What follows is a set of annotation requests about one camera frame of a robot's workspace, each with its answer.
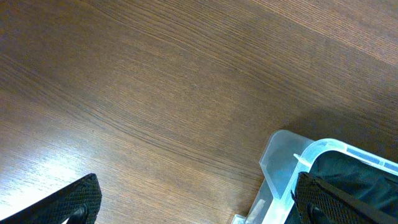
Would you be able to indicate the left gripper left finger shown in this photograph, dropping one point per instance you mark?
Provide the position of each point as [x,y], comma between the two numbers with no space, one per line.
[79,202]

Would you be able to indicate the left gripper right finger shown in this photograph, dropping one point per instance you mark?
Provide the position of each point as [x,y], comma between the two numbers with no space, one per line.
[317,201]

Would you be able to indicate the black shorts with red trim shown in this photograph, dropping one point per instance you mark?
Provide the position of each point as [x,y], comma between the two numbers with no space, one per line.
[368,184]

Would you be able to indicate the clear plastic storage bin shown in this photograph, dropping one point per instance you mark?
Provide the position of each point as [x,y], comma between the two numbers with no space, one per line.
[285,156]

